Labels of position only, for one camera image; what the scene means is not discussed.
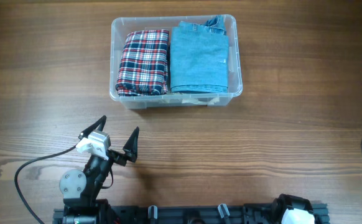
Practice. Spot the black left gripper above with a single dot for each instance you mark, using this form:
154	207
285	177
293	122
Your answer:
130	149

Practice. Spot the red blue plaid cloth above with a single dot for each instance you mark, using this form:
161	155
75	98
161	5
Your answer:
143	69

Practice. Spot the blue denim jeans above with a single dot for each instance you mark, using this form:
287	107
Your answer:
199	57

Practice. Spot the white shirt with green tag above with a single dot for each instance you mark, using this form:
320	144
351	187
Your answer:
189	99

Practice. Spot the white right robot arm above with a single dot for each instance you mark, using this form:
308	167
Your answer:
289	209

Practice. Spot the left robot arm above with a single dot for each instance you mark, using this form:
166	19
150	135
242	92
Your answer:
80	188

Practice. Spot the clear plastic storage bin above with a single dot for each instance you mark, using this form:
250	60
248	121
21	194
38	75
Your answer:
122	26

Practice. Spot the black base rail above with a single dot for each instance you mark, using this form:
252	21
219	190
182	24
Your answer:
246	214

